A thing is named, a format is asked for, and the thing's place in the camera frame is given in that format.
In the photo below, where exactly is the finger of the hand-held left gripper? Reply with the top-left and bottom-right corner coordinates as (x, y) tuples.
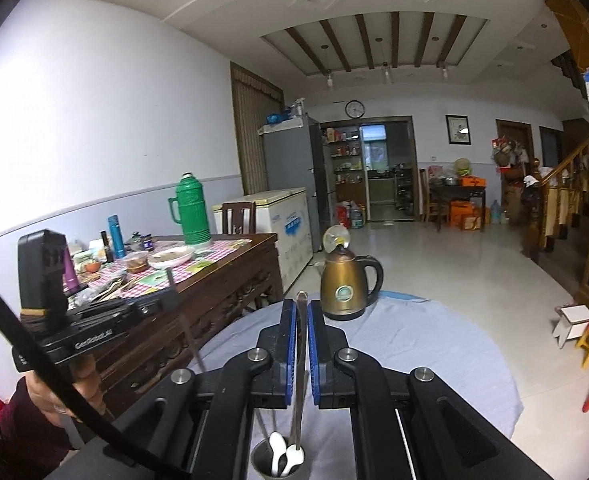
(69, 290), (181, 322)

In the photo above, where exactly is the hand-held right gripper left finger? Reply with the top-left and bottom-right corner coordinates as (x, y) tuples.
(49, 299), (300, 480)

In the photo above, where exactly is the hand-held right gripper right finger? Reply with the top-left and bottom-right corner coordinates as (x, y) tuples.
(307, 300), (556, 480)

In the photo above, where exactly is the long metal spoon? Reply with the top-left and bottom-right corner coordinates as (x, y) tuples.
(290, 290), (310, 455)

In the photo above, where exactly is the white ceramic spoon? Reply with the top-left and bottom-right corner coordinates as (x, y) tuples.
(267, 432), (288, 477)
(282, 447), (305, 476)

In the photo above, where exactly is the metal utensil cup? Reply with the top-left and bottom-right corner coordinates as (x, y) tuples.
(249, 435), (311, 480)

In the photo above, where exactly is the person's left forearm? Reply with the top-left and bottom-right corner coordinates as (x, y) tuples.
(0, 374), (78, 463)

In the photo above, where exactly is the person's left hand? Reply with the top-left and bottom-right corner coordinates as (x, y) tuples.
(28, 352), (106, 432)

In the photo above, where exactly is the purple bottle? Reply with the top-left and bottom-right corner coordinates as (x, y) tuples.
(63, 249), (82, 295)

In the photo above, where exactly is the white bowl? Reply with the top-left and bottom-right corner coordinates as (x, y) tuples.
(146, 245), (196, 271)

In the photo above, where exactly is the blue bottle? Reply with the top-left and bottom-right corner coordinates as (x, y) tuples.
(106, 214), (126, 260)

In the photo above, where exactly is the carved wooden table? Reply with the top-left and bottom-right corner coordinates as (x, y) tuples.
(67, 232), (286, 413)

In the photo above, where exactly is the gold electric kettle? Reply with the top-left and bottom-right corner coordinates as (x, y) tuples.
(321, 244), (385, 322)

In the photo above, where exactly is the checkered table cover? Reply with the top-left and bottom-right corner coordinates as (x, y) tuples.
(64, 237), (255, 306)

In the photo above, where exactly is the blue grey tablecloth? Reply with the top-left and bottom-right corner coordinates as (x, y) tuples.
(188, 289), (521, 442)

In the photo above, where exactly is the green thermos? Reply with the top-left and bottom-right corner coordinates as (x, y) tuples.
(168, 172), (213, 252)

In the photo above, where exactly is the small standing fan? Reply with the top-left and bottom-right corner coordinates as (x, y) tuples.
(321, 224), (353, 262)

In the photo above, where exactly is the white chest freezer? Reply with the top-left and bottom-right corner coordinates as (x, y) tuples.
(212, 187), (316, 287)

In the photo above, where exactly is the wooden chair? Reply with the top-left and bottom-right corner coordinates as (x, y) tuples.
(221, 200), (256, 236)

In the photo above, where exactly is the grey refrigerator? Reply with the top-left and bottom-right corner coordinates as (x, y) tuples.
(262, 114), (336, 257)

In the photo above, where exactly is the pantry shelf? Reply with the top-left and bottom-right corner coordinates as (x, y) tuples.
(323, 127), (366, 221)

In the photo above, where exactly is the dark wooden dining table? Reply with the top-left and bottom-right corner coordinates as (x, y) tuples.
(426, 182), (489, 235)

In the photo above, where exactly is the brown curtain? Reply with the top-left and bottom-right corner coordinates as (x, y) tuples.
(230, 61), (284, 197)

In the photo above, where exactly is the white small stool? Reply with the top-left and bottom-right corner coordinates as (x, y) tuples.
(553, 304), (589, 348)

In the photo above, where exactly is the wooden door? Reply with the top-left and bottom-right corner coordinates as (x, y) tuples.
(495, 118), (534, 187)

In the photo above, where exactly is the wooden stair railing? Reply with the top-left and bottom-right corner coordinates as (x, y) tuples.
(519, 132), (589, 306)

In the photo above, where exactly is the black cable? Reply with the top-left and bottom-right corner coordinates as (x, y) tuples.
(0, 264), (188, 480)

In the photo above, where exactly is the framed wall picture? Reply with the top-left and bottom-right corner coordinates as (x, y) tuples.
(445, 114), (471, 146)

